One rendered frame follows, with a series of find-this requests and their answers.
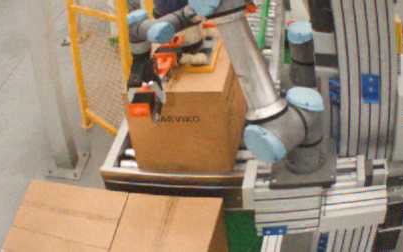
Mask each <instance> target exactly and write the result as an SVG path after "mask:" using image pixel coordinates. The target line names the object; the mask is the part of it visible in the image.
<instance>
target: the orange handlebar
mask: <svg viewBox="0 0 403 252"><path fill-rule="evenodd" d="M202 26H203V28H215V27H216V26H215V25H214V24H213V23H202ZM184 39H185V36H184V35H181V36H180V37H179V39H178V41H177V43H176V44H180V45H182V42H183V41H184ZM172 62H173V59H172V58H168V60H167V62H163V59H162V58H159V59H158V72H157V75H164V79H165V74H166V73H167V71H168V70H169V68H171V67H170V66H171V64H172ZM132 111H133V113H134V115H136V116H140V115H145V114H147V113H148V112H149V110H148V109H147V108H142V109H138V108H134V109H133V110H132Z"/></svg>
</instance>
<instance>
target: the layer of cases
mask: <svg viewBox="0 0 403 252"><path fill-rule="evenodd" d="M223 207H224V202H223V198H217V199H216V198H183V197H180V196H153V195H151V194H136V193H130V195H129V193H122V192H121V191H110V190H99V189H94V188H88V187H79V186H70V185H68V184H59V183H51V182H47V181H41V180H33V179H32V181H31V183H30V186H29V188H28V189H27V191H26V194H25V196H24V199H23V201H22V203H21V205H20V208H19V210H18V212H17V213H16V214H17V215H16V217H15V218H14V221H13V224H12V226H11V228H10V230H9V232H8V235H7V236H6V237H7V238H6V239H5V242H4V244H3V246H2V249H1V251H0V252H228V251H229V248H228V242H227V235H226V233H227V230H226V223H225V216H224V209H223Z"/></svg>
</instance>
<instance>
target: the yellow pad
mask: <svg viewBox="0 0 403 252"><path fill-rule="evenodd" d="M202 36H203V40H214V44H213V47H212V50H211V51H204V50H202V51H195V52H194V55H195V54H196V55H197V54H198V53H204V54H205V56H206V62H205V63H203V64H189V65H188V68H187V72H188V73H194V72H213V70H214V67H215V63H216V60H217V57H218V54H219V52H220V49H221V47H220V46H221V43H222V41H221V38H220V35H219V34H218V35H215V38H211V37H206V36H207V35H202Z"/></svg>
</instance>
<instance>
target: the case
mask: <svg viewBox="0 0 403 252"><path fill-rule="evenodd" d="M220 47H221V49H220V52H219V54H218V57H217V60H216V63H215V67H214V70H213V72H194V73H188V72H187V68H188V65H189V63H188V64H187V63H186V64H185V63H180V64H179V65H177V66H170V67H171V68H172V74H173V76H171V78H170V81H169V82H168V83H167V82H166V83H165V95H166V104H165V105H164V104H163V109H162V114H161V115H158V120H157V126H155V125H154V119H153V113H154V110H153V112H152V114H151V118H130V116H129V105H128V104H131V103H130V101H129V98H128V92H127V86H125V88H124V90H123V92H122V98H123V103H124V107H125V113H126V122H127V126H128V131H129V135H130V141H131V145H132V150H133V151H134V154H135V159H136V163H137V168H138V169H141V170H174V171H176V172H224V173H231V172H233V169H234V165H235V160H236V156H237V151H238V146H239V141H240V138H241V137H242V131H243V127H244V122H245V117H246V112H247V107H248V103H247V101H246V99H245V97H244V94H243V91H242V89H241V86H240V83H239V81H238V78H237V75H236V72H235V70H234V69H233V66H232V64H231V62H230V59H229V56H228V53H227V51H226V48H225V45H223V43H221V46H220Z"/></svg>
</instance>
